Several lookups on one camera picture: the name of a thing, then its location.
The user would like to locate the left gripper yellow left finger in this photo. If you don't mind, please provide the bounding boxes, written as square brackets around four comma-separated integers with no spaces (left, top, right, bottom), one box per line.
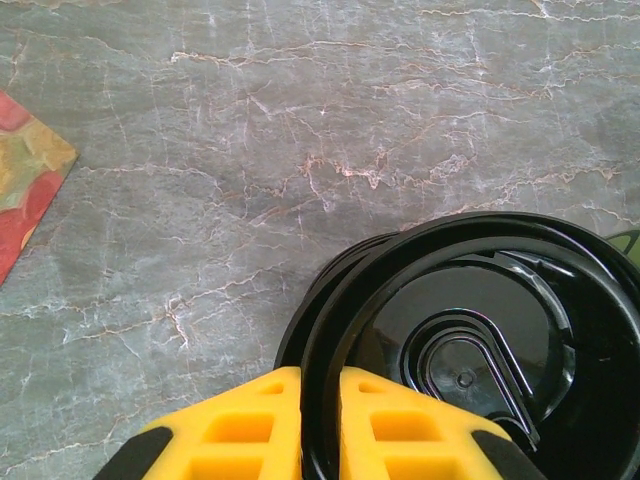
[99,366,304,480]

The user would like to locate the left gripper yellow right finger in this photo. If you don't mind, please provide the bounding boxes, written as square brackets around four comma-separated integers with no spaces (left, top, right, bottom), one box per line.
[338,365,549,480]

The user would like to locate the black plastic cup lid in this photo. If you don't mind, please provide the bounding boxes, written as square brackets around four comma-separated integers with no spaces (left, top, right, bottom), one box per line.
[298,211,640,480]

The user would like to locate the colourful printed paper bag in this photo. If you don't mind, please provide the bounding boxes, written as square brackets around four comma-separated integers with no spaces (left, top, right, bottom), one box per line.
[0,89,81,287]

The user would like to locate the stack of black lids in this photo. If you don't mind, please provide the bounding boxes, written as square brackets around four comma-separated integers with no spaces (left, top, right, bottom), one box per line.
[273,230,404,374]

